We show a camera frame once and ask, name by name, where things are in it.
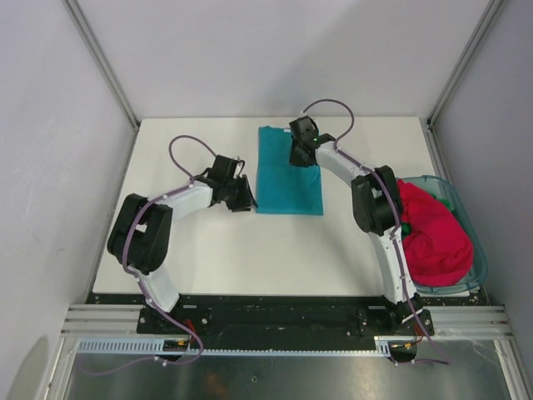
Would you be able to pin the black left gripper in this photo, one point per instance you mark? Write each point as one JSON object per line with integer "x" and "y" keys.
{"x": 246, "y": 200}

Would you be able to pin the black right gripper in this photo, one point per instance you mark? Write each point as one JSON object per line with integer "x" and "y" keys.
{"x": 295, "y": 159}

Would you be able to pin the teal t-shirt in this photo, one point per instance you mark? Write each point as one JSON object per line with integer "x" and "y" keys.
{"x": 280, "y": 187}

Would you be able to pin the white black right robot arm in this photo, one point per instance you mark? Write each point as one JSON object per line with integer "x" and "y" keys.
{"x": 376, "y": 206}

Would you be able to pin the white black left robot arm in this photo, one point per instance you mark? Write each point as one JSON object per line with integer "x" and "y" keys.
{"x": 140, "y": 236}

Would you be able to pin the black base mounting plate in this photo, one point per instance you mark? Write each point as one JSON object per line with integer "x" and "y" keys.
{"x": 284, "y": 321}

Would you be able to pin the green t-shirt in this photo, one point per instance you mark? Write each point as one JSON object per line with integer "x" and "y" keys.
{"x": 448, "y": 204}

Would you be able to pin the magenta red t-shirt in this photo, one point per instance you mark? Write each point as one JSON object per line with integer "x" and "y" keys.
{"x": 438, "y": 251}

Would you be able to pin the clear blue plastic bin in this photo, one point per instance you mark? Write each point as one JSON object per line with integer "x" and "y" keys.
{"x": 441, "y": 188}

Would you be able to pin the white slotted cable duct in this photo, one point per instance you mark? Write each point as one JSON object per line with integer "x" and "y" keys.
{"x": 370, "y": 347}

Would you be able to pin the aluminium frame rail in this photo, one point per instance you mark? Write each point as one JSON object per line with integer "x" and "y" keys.
{"x": 100, "y": 320}

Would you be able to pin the right aluminium corner post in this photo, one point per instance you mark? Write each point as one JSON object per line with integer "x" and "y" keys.
{"x": 479, "y": 35}

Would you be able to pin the aluminium corner post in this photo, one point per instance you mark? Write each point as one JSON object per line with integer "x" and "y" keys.
{"x": 89, "y": 38}
{"x": 479, "y": 35}

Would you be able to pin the left aluminium corner post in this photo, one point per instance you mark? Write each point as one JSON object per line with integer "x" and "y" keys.
{"x": 89, "y": 38}

